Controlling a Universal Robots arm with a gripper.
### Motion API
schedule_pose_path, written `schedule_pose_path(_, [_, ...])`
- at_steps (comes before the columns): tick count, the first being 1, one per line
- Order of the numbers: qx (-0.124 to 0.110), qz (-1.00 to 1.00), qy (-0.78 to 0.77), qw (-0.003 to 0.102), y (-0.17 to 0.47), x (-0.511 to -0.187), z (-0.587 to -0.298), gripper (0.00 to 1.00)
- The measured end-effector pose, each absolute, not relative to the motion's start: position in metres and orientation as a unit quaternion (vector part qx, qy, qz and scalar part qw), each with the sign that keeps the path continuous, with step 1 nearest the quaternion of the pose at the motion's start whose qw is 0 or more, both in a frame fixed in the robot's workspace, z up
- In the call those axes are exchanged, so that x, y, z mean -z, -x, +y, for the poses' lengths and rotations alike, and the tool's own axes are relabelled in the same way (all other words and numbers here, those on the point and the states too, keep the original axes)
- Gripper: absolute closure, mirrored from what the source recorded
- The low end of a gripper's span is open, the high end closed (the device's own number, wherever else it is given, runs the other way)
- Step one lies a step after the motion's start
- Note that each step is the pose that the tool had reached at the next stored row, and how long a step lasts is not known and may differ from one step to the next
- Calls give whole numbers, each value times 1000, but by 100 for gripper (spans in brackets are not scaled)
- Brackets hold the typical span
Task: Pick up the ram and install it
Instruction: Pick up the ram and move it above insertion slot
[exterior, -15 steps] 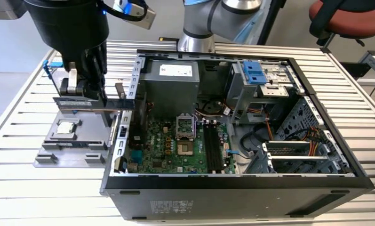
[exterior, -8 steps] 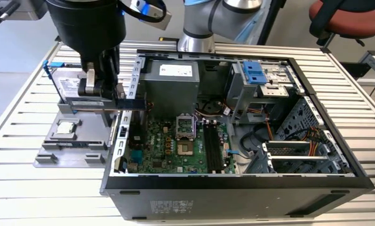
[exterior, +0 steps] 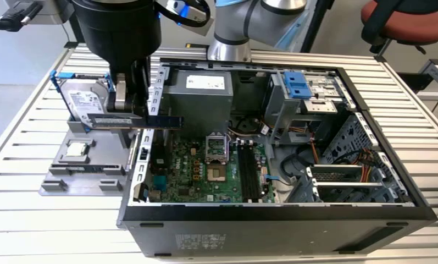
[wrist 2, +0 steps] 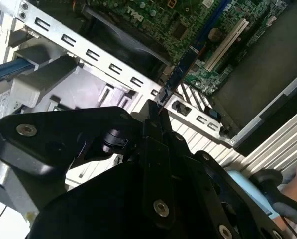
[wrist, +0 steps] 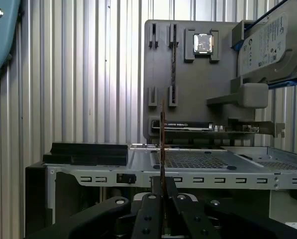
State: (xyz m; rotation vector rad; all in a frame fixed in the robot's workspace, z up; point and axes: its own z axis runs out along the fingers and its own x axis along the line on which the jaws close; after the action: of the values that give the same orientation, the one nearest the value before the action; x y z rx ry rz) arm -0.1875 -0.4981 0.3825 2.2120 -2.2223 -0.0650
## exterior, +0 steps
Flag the CPU socket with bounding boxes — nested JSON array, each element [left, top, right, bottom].
[[205, 162, 230, 183]]

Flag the coloured power wire bundle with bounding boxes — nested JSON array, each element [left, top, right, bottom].
[[355, 148, 381, 184]]

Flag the black PC case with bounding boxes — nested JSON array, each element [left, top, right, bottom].
[[115, 56, 438, 259]]

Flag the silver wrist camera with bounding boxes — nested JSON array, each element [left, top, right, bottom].
[[155, 0, 215, 37]]

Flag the silver CPU chip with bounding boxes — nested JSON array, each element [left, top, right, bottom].
[[64, 142, 90, 157]]

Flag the grey parts rack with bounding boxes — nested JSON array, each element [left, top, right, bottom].
[[39, 109, 143, 196]]

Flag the thick black cable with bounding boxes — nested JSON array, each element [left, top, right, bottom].
[[279, 150, 317, 190]]

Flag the black cooling fan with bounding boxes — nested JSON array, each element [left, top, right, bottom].
[[229, 114, 269, 138]]

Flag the red office chair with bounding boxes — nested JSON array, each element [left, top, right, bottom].
[[361, 0, 438, 55]]

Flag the green motherboard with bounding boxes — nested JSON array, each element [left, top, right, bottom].
[[147, 134, 278, 205]]

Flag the dark RAM stick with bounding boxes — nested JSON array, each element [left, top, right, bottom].
[[66, 164, 109, 171], [86, 112, 185, 130]]

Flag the black RAM slot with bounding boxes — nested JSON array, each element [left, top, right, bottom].
[[249, 140, 263, 204], [235, 140, 249, 204], [241, 140, 254, 204], [245, 140, 258, 204]]

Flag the blue plastic drive latch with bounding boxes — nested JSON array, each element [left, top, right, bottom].
[[283, 70, 310, 100]]

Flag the orange yellow red wires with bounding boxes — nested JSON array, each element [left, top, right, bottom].
[[309, 136, 321, 166]]

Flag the grey power supply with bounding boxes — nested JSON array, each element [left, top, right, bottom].
[[162, 68, 235, 140]]

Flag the black metal post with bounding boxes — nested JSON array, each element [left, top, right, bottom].
[[299, 0, 331, 53]]

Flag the grey metal drive cage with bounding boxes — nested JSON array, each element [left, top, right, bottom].
[[262, 70, 346, 145]]

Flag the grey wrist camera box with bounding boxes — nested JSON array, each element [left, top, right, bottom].
[[16, 0, 76, 26]]

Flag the metal socket cover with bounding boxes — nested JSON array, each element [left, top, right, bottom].
[[205, 131, 231, 163]]

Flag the grey metal disk bay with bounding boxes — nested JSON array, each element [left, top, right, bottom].
[[287, 163, 390, 204]]

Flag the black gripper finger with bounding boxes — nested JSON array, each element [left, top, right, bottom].
[[131, 56, 151, 120], [106, 73, 142, 113]]

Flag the hard disk in blue carrier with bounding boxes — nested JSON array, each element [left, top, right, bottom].
[[50, 70, 114, 133]]

